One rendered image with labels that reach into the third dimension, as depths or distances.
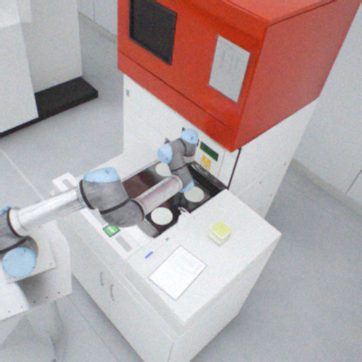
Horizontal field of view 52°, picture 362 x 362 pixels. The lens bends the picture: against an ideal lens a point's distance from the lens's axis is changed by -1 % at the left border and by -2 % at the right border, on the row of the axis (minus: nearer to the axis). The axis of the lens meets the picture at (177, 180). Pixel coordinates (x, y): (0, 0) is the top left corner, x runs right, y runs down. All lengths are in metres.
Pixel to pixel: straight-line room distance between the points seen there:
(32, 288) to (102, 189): 0.60
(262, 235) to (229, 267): 0.24
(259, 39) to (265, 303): 1.82
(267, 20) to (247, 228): 0.88
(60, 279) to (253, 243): 0.84
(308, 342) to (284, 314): 0.22
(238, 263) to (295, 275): 1.29
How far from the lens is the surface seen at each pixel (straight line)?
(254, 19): 1.37
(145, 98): 2.06
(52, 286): 1.71
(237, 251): 1.65
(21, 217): 1.45
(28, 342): 2.50
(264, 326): 2.63
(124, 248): 1.61
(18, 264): 1.50
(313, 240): 3.11
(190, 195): 1.88
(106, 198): 1.31
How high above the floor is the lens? 2.32
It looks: 47 degrees down
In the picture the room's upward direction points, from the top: 9 degrees clockwise
